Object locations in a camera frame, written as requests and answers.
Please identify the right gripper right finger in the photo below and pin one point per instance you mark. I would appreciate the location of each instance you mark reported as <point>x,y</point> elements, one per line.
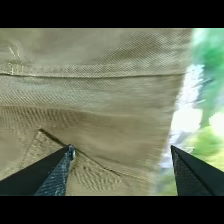
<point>195,176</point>

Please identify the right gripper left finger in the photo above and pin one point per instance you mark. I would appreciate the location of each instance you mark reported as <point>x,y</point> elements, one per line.
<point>46,176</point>

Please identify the khaki pants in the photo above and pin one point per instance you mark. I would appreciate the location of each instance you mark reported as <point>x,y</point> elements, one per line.
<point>96,100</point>

